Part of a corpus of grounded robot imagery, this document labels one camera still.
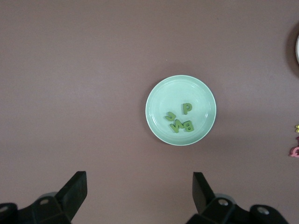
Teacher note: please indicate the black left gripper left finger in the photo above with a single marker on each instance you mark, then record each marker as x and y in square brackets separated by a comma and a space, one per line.
[72, 196]

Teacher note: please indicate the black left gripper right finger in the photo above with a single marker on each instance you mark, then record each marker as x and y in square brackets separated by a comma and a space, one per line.
[203, 198]

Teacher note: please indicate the green foam letter B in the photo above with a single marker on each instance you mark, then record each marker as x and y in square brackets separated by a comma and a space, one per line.
[190, 129]

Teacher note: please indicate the green foam letter N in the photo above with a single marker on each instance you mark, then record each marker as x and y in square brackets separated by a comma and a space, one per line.
[174, 127]

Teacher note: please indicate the green foam letter J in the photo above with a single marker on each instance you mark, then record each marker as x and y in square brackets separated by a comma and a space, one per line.
[168, 117]

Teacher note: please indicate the green foam letter P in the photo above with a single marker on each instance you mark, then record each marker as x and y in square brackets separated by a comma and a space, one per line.
[184, 112]

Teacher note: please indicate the red foam letter Q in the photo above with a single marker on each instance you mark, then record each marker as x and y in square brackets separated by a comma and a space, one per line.
[294, 154]

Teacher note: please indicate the brown table cover mat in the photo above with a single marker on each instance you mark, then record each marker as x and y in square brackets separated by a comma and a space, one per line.
[70, 93]

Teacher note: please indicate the green plate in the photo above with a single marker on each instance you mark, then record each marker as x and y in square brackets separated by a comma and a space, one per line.
[175, 93]

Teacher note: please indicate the yellow foam letter K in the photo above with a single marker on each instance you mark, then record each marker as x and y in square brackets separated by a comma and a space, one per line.
[297, 128]

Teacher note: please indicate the cream plate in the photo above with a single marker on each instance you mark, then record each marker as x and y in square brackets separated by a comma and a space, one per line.
[297, 49]

